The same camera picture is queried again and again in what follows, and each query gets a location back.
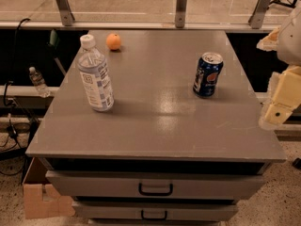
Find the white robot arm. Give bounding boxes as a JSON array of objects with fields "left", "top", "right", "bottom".
[{"left": 257, "top": 8, "right": 301, "bottom": 130}]

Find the blue pepsi can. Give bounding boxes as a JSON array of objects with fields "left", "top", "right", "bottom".
[{"left": 193, "top": 52, "right": 223, "bottom": 98}]

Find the grey cabinet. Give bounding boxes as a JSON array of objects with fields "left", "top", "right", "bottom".
[{"left": 27, "top": 30, "right": 285, "bottom": 226}]

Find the orange fruit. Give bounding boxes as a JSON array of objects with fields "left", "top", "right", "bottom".
[{"left": 106, "top": 33, "right": 121, "bottom": 51}]

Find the clear water bottle white cap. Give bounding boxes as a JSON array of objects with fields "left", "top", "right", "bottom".
[{"left": 77, "top": 34, "right": 114, "bottom": 112}]

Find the grey lower drawer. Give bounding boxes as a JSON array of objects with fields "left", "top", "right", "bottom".
[{"left": 72, "top": 202, "right": 238, "bottom": 221}]

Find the grey drawer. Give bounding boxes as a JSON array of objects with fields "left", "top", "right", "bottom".
[
  {"left": 46, "top": 170, "right": 264, "bottom": 200},
  {"left": 72, "top": 202, "right": 238, "bottom": 221}
]

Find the grey upper drawer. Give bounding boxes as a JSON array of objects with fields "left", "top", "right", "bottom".
[{"left": 46, "top": 170, "right": 264, "bottom": 200}]

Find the small water bottle background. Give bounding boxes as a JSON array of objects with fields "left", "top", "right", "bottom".
[{"left": 29, "top": 67, "right": 51, "bottom": 98}]

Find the brown cardboard box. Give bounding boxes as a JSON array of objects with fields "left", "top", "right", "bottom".
[{"left": 22, "top": 156, "right": 76, "bottom": 220}]

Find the right metal bracket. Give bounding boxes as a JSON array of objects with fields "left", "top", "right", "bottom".
[{"left": 248, "top": 0, "right": 271, "bottom": 29}]

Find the metal bracket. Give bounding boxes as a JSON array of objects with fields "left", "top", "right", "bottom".
[
  {"left": 55, "top": 0, "right": 75, "bottom": 26},
  {"left": 248, "top": 0, "right": 271, "bottom": 29},
  {"left": 175, "top": 0, "right": 187, "bottom": 28}
]

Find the middle metal bracket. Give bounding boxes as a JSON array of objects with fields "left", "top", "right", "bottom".
[{"left": 175, "top": 0, "right": 187, "bottom": 28}]

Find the left metal bracket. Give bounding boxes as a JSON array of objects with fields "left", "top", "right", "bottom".
[{"left": 55, "top": 0, "right": 75, "bottom": 26}]

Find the black cable left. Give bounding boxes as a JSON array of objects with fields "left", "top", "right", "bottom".
[{"left": 0, "top": 17, "right": 41, "bottom": 177}]

